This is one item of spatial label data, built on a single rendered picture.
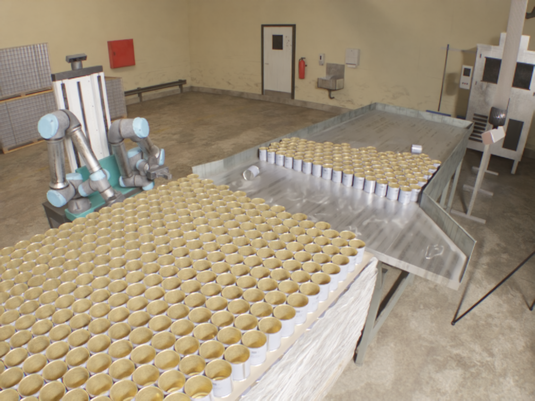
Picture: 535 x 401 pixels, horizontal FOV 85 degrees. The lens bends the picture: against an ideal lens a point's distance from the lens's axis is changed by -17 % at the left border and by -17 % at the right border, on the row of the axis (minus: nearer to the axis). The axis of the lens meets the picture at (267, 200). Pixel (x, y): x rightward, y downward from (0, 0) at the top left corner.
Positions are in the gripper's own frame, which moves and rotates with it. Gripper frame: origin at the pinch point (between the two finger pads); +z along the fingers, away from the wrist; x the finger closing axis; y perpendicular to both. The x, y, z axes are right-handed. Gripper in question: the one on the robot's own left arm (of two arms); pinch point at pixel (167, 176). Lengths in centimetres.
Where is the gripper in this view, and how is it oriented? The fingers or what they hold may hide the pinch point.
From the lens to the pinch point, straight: 205.1
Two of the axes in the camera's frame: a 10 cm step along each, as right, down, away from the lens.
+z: 7.7, 3.0, -5.6
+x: -6.4, 3.3, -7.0
